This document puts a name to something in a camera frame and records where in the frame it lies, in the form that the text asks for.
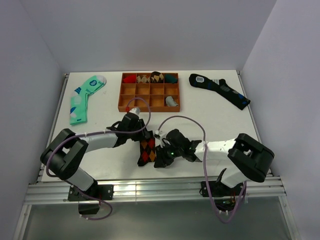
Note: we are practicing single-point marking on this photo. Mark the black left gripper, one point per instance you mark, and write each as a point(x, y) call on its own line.
point(143, 134)

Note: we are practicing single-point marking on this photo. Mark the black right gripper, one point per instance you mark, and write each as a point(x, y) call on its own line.
point(162, 160)

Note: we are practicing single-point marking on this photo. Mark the red yellow argyle sock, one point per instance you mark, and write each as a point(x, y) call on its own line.
point(147, 149)

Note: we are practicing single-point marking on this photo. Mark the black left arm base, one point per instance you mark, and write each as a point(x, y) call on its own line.
point(103, 192)

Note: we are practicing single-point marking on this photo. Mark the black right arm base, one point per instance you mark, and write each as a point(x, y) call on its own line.
point(224, 197)

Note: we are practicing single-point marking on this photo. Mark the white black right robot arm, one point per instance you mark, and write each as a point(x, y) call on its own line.
point(250, 159)

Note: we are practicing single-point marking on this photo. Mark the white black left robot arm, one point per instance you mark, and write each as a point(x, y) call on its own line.
point(65, 153)

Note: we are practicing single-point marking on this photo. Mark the brown wooden compartment tray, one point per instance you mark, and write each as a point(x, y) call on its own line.
point(133, 95)

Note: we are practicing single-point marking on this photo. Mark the rolled grey sock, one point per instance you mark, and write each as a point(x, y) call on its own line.
point(170, 102)

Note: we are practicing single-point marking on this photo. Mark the rolled red sock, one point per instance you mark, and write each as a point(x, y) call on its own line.
point(131, 79)

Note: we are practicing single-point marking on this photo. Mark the rolled beige argyle sock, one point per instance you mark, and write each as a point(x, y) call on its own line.
point(143, 79)

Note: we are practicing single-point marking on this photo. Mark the rolled black argyle sock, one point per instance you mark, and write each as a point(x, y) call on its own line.
point(156, 77)

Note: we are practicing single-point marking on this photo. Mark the mint green sock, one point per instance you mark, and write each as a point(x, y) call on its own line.
point(79, 99)

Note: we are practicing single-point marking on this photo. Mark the rolled dark teal sock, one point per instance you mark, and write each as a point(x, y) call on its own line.
point(170, 79)

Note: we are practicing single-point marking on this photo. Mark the black blue sock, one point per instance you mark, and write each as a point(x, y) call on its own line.
point(221, 87)

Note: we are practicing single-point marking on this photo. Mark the aluminium front rail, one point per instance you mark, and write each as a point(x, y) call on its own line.
point(175, 189)

